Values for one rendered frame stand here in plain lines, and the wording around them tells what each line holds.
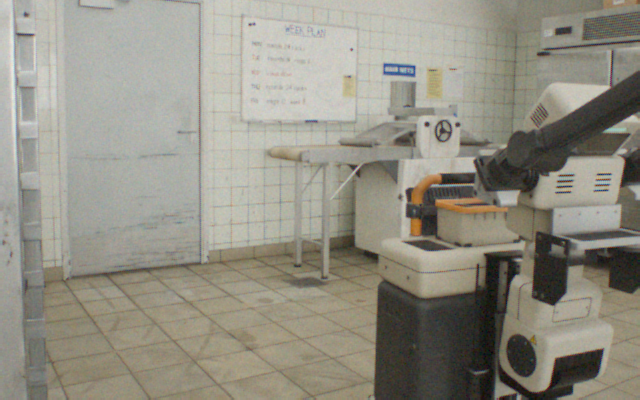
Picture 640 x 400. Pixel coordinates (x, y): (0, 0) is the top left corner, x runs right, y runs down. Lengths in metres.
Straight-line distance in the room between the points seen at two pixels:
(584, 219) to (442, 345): 0.51
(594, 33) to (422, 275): 3.97
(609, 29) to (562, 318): 3.92
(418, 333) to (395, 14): 4.44
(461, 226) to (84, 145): 3.32
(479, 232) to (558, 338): 0.39
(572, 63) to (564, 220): 3.95
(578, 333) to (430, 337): 0.37
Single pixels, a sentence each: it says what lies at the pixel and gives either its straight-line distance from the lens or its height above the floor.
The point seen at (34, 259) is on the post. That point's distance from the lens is 1.21.
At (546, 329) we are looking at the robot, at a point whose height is 0.68.
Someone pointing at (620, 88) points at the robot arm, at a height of 1.23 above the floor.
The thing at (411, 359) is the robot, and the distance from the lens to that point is 1.74.
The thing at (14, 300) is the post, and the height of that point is 0.96.
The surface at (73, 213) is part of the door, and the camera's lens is 4.62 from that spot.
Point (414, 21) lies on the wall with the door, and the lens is 5.98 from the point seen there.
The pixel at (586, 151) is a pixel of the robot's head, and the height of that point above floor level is 1.10.
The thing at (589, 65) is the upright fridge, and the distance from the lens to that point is 5.31.
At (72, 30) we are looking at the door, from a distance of 4.61.
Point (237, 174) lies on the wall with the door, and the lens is 4.94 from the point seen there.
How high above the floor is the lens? 1.17
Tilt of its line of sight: 6 degrees down
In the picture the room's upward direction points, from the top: 1 degrees clockwise
